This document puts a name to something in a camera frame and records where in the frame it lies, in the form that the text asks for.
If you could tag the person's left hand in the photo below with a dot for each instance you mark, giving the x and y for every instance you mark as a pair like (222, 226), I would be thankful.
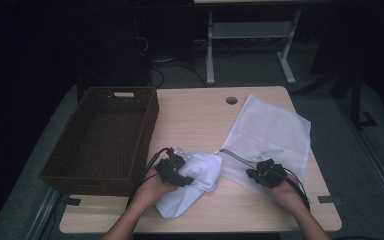
(153, 191)

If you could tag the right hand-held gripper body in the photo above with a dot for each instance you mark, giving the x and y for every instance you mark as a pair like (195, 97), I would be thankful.
(268, 173)

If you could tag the black tape strip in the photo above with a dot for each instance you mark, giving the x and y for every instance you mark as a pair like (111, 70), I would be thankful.
(74, 201)
(330, 200)

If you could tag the person's right hand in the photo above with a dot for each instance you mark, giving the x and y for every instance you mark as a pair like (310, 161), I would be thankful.
(286, 195)

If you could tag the aluminium floor rail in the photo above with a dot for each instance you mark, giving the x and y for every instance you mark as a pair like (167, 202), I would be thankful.
(43, 213)
(376, 160)

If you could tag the black metal stand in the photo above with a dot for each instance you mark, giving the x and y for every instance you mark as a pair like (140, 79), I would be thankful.
(356, 100)

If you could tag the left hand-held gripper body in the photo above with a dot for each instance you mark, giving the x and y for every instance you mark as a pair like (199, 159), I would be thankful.
(170, 170)

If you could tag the white metal table frame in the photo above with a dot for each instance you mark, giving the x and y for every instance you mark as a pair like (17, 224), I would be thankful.
(250, 30)

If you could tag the brown woven basket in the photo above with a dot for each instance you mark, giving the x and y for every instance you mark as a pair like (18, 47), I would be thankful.
(96, 143)

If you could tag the white cloth garment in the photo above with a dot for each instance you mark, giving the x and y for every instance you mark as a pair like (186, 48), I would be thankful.
(193, 186)

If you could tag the white mesh laundry bag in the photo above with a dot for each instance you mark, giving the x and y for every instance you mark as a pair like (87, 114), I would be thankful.
(270, 133)

